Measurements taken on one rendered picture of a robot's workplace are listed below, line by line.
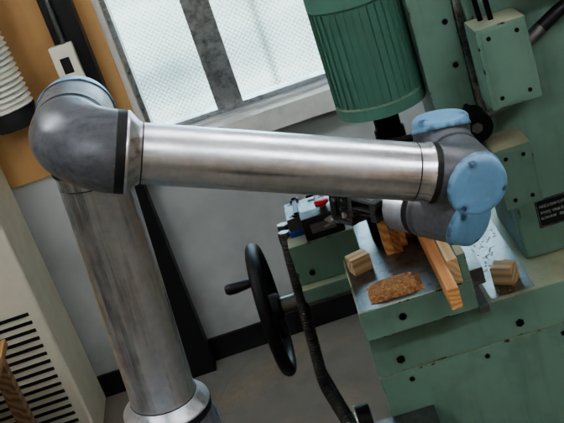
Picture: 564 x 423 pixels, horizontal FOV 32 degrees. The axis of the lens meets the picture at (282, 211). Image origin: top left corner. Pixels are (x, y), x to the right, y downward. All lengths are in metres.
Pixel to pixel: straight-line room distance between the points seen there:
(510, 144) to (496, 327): 0.36
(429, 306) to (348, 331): 1.76
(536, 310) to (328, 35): 0.65
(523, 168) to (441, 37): 0.28
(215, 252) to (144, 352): 1.90
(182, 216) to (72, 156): 2.10
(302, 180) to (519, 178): 0.58
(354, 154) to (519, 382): 0.78
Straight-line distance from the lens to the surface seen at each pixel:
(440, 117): 1.55
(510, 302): 1.91
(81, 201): 1.50
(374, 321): 1.79
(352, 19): 1.81
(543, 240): 2.00
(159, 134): 1.34
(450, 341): 1.92
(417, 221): 1.62
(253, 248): 2.03
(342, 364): 3.37
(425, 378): 1.95
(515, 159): 1.82
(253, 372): 3.50
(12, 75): 3.15
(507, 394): 2.01
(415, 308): 1.79
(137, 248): 1.53
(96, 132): 1.33
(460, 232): 1.58
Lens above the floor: 1.77
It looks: 22 degrees down
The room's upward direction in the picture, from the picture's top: 19 degrees counter-clockwise
